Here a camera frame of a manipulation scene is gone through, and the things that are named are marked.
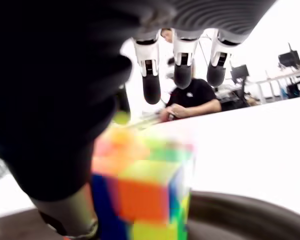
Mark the seated person black shirt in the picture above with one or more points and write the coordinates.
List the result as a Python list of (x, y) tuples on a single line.
[(197, 93)]

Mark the black monitor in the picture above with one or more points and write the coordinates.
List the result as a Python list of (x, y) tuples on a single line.
[(240, 72), (290, 58)]

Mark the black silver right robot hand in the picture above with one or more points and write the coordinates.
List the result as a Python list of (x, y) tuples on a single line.
[(45, 87)]

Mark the person's bare forearm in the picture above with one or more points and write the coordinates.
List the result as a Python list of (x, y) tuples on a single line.
[(205, 107)]

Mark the multicoloured Rubik's cube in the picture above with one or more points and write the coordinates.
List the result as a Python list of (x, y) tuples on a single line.
[(145, 200)]

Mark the white shelf unit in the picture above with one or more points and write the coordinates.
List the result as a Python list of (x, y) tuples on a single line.
[(277, 87)]

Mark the round dark brown plate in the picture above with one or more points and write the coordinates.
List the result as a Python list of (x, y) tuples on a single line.
[(240, 220)]

